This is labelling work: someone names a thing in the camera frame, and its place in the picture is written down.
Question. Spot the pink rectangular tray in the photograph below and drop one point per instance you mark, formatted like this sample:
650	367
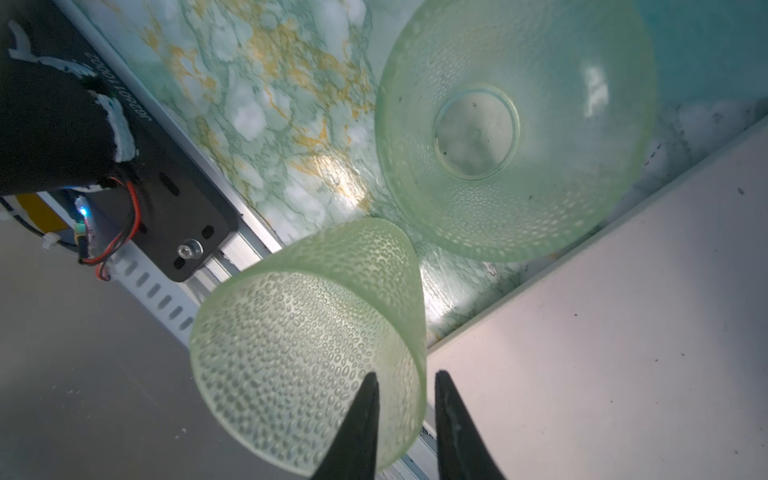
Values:
641	354

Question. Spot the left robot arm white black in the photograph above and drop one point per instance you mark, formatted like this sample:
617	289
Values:
61	125

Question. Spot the light green textured cup front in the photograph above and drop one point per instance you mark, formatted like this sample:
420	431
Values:
279	351

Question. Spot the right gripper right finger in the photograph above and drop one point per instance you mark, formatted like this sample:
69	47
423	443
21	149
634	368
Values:
461	452

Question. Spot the light green textured cup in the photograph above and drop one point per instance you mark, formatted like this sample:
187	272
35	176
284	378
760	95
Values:
505	130
279	351

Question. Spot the left green circuit board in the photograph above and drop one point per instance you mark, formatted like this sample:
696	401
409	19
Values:
86	233

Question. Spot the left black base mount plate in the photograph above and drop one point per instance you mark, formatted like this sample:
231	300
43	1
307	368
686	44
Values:
178	218

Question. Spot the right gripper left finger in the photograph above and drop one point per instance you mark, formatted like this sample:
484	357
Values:
353	452

